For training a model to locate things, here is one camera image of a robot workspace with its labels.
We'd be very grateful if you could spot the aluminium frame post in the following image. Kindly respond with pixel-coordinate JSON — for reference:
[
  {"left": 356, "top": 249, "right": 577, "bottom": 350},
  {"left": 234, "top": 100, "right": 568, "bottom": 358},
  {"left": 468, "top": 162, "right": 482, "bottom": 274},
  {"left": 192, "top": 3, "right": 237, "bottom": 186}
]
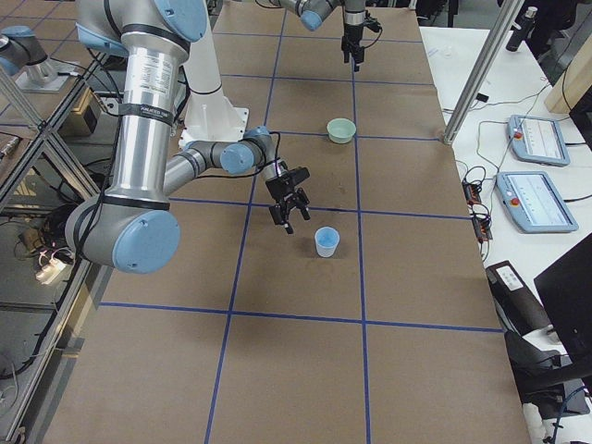
[{"left": 442, "top": 0, "right": 524, "bottom": 145}]

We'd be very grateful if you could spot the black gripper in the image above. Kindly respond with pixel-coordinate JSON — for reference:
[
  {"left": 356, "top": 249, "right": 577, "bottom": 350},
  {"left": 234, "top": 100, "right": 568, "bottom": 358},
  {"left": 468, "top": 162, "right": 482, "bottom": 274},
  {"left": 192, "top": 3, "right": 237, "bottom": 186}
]
[
  {"left": 265, "top": 166, "right": 311, "bottom": 235},
  {"left": 341, "top": 12, "right": 382, "bottom": 72}
]

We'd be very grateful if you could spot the teach pendant tablet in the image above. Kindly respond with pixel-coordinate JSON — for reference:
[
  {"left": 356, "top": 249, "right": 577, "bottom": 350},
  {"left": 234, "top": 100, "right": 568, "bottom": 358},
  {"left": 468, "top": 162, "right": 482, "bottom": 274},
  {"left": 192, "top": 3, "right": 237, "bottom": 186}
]
[
  {"left": 508, "top": 115, "right": 571, "bottom": 167},
  {"left": 496, "top": 171, "right": 579, "bottom": 234}
]

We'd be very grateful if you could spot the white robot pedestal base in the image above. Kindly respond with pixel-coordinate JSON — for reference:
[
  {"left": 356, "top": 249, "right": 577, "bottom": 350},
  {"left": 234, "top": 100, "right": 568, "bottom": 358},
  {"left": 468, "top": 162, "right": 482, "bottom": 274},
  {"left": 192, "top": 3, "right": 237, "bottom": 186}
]
[{"left": 179, "top": 13, "right": 249, "bottom": 149}]

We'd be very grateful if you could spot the near teach pendant tablet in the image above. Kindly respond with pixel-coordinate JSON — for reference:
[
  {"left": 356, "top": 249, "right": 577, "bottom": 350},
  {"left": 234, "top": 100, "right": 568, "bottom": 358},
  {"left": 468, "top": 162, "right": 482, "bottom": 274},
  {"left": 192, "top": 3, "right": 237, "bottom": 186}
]
[{"left": 496, "top": 171, "right": 579, "bottom": 234}]

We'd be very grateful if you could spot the black water bottle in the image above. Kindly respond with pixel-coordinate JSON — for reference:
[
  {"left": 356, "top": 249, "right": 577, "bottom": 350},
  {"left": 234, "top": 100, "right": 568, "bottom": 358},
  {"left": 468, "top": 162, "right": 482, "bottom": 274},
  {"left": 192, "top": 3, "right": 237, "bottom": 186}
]
[{"left": 505, "top": 6, "right": 538, "bottom": 52}]

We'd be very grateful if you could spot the light green bowl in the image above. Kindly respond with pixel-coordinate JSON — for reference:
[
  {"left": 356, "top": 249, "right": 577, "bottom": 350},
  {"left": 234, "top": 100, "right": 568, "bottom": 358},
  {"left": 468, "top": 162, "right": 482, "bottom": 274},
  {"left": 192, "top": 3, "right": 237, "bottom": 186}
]
[{"left": 327, "top": 117, "right": 357, "bottom": 144}]

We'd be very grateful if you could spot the far teach pendant tablet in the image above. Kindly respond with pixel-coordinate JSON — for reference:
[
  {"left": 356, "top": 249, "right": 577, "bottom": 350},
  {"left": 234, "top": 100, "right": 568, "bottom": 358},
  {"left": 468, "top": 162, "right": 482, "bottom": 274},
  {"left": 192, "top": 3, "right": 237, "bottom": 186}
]
[{"left": 508, "top": 115, "right": 571, "bottom": 167}]

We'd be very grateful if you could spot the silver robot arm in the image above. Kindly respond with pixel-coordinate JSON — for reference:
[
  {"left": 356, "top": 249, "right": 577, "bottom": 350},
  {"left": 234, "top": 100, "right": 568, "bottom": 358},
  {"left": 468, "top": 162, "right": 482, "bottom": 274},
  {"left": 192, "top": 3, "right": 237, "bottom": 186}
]
[
  {"left": 255, "top": 0, "right": 383, "bottom": 72},
  {"left": 65, "top": 1, "right": 309, "bottom": 274}
]

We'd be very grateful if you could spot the light blue plastic cup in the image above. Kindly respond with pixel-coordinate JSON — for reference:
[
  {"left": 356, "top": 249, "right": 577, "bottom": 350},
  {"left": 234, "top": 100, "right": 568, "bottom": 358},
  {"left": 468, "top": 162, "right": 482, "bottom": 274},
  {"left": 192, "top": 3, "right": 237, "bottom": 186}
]
[{"left": 314, "top": 227, "right": 340, "bottom": 258}]

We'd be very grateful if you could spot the white power strip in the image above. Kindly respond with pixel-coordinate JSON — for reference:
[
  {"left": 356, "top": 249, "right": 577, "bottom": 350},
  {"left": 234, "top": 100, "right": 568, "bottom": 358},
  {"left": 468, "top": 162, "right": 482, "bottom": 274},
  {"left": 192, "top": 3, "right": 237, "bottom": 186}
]
[{"left": 35, "top": 258, "right": 66, "bottom": 285}]

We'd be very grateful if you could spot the black computer monitor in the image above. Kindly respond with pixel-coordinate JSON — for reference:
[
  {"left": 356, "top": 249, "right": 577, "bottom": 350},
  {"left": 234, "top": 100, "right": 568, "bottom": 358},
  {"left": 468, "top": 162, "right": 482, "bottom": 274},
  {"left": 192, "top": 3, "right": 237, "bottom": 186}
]
[{"left": 535, "top": 235, "right": 591, "bottom": 361}]

